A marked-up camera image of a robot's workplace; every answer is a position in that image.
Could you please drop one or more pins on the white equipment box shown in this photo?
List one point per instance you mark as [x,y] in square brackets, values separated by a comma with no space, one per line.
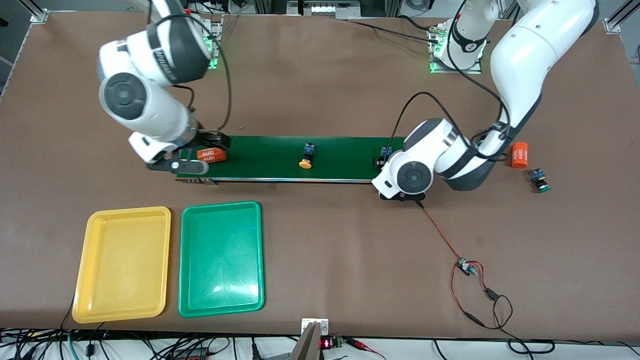
[325,9]

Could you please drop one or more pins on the green mushroom push button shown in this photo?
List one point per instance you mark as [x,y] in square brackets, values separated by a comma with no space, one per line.
[540,181]

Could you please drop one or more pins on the small blue controller board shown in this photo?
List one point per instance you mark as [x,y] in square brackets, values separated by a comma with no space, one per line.
[466,267]

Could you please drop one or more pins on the red LED display module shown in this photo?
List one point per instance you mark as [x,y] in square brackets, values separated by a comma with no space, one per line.
[326,343]

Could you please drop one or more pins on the yellow plastic tray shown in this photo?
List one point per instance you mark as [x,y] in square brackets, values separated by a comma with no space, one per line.
[122,265]

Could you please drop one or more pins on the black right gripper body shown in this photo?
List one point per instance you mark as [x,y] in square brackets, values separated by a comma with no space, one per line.
[208,138]

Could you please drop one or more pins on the beige tape piece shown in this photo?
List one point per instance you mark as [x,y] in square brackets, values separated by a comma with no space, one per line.
[273,186]

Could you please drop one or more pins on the green plastic tray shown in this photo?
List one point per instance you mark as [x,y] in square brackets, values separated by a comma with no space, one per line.
[220,260]

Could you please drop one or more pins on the green conveyor belt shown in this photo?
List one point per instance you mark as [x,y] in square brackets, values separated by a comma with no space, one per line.
[270,160]

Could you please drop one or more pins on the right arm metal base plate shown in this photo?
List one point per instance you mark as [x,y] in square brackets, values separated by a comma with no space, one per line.
[218,50]

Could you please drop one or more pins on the orange 4680 cylinder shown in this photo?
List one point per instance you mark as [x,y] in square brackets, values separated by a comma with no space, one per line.
[519,155]
[212,156]

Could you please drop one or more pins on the clear tape patch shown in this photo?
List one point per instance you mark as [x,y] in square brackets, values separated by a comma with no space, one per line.
[478,240]

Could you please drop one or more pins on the grey metal camera bracket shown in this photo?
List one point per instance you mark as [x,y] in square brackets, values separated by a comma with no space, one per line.
[310,345]

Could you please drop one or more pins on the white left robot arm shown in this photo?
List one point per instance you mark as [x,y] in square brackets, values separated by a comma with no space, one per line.
[530,55]

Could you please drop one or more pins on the red clip lead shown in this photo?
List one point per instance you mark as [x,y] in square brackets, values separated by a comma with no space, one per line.
[365,346]

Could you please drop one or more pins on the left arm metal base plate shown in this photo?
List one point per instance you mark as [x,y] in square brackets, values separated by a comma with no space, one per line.
[457,71]

